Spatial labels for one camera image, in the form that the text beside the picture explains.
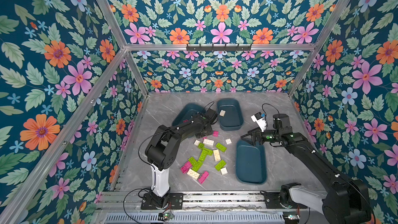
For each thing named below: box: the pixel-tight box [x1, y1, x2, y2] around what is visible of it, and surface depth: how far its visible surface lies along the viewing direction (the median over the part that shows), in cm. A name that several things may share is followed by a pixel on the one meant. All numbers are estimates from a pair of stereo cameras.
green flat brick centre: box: [205, 148, 214, 157], surface depth 90 cm
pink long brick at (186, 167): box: [180, 161, 193, 175], surface depth 86 cm
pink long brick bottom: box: [197, 171, 210, 185], surface depth 81 cm
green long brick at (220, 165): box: [214, 159, 227, 172], surface depth 87 cm
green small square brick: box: [197, 142, 208, 152], surface depth 92 cm
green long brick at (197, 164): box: [188, 151, 208, 172], surface depth 88 cm
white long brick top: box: [202, 138, 215, 146], surface depth 94 cm
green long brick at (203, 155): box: [199, 149, 208, 162], surface depth 90 cm
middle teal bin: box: [217, 98, 245, 132], surface depth 108 cm
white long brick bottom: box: [186, 168, 201, 180], surface depth 83 cm
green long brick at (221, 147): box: [215, 142, 227, 153], surface depth 94 cm
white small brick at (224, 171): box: [220, 166, 229, 176], surface depth 84 cm
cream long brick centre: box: [212, 148, 222, 162], surface depth 89 cm
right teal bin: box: [235, 138, 268, 186], surface depth 85 cm
